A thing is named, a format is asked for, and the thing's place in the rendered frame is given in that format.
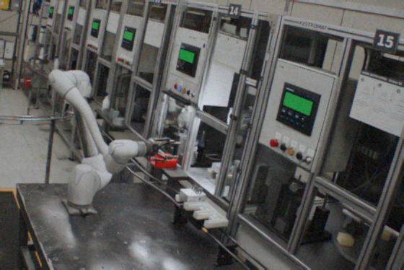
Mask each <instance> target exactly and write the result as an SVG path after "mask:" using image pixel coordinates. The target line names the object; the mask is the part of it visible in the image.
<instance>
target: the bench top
mask: <svg viewBox="0 0 404 270"><path fill-rule="evenodd" d="M16 186H17V192H18V195H19V199H20V201H21V203H22V206H23V208H24V211H25V214H26V217H27V220H28V222H29V224H30V227H31V229H32V232H33V235H34V236H35V239H36V241H37V244H38V247H39V250H40V253H41V256H42V257H43V260H44V262H45V265H46V267H47V269H48V270H247V269H245V268H244V267H243V266H241V265H240V263H239V262H238V261H236V260H235V259H234V258H232V262H233V263H232V264H230V265H225V266H217V267H215V265H214V263H216V260H217V257H218V254H219V248H218V246H219V244H218V243H217V242H214V240H213V239H212V238H211V237H210V236H208V235H207V234H206V233H205V232H204V231H203V230H197V229H196V228H195V227H194V226H193V225H192V224H191V223H190V222H189V221H188V222H186V223H177V224H172V223H171V220H173V217H174V213H175V207H174V203H173V202H172V201H171V200H169V199H168V198H167V197H166V196H165V195H164V194H163V193H161V192H160V191H158V190H157V189H155V188H153V187H152V186H150V185H149V184H148V185H146V184H144V183H107V184H106V186H104V187H103V188H101V189H100V190H97V191H96V193H95V195H94V196H93V198H92V206H93V208H94V209H95V210H96V211H97V214H88V215H87V217H83V215H81V214H73V215H69V214H68V211H67V210H66V207H65V205H64V204H63V203H62V201H63V200H64V199H65V200H68V187H69V184H68V183H16ZM26 193H28V194H26ZM140 263H142V264H140Z"/></svg>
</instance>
